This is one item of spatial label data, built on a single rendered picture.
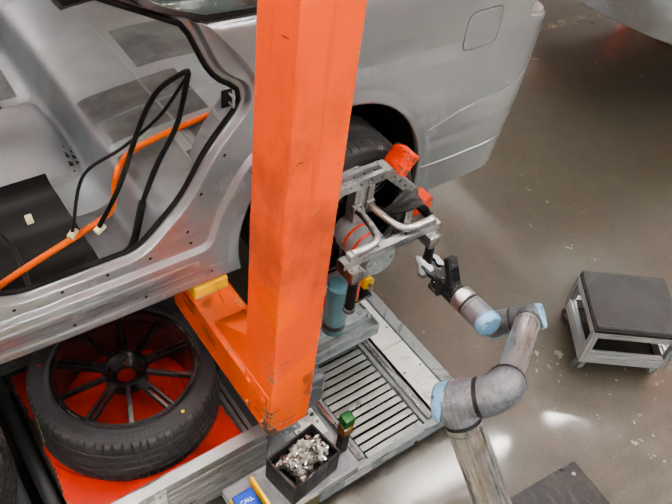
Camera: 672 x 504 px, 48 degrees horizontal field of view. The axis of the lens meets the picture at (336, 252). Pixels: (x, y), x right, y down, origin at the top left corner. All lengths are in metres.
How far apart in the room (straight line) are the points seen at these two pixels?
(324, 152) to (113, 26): 1.87
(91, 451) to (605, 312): 2.18
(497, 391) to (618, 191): 2.77
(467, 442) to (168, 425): 0.99
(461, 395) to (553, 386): 1.46
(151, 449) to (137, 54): 1.57
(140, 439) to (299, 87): 1.43
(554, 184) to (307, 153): 3.08
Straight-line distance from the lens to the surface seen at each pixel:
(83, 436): 2.63
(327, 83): 1.60
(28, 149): 3.04
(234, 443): 2.70
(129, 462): 2.68
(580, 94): 5.52
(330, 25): 1.53
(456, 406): 2.17
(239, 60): 2.19
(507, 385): 2.17
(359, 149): 2.57
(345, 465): 2.61
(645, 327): 3.52
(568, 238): 4.30
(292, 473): 2.47
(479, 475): 2.31
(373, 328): 3.34
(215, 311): 2.66
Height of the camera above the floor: 2.73
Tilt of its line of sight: 45 degrees down
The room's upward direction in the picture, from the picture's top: 9 degrees clockwise
